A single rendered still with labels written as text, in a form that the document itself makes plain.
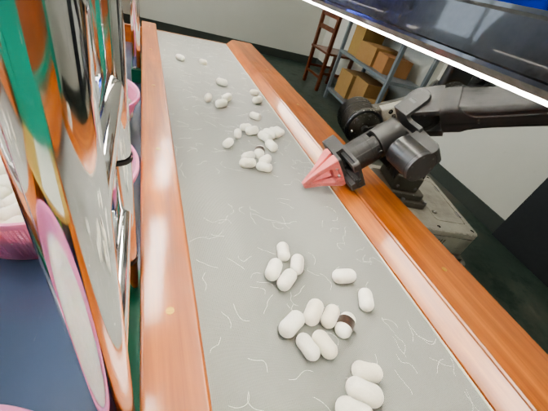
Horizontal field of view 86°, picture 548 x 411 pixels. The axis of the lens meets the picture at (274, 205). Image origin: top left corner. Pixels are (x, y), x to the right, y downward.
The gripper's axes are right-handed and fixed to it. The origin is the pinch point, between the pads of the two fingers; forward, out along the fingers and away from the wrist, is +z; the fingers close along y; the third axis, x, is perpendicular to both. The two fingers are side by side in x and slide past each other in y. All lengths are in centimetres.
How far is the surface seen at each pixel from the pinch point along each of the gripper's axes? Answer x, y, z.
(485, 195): 175, -68, -122
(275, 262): -8.3, 18.0, 9.8
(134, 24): -26, -65, 19
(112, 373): -27.3, 32.1, 16.5
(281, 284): -8.1, 21.1, 10.1
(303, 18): 136, -449, -146
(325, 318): -5.8, 26.5, 7.3
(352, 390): -6.4, 34.1, 7.8
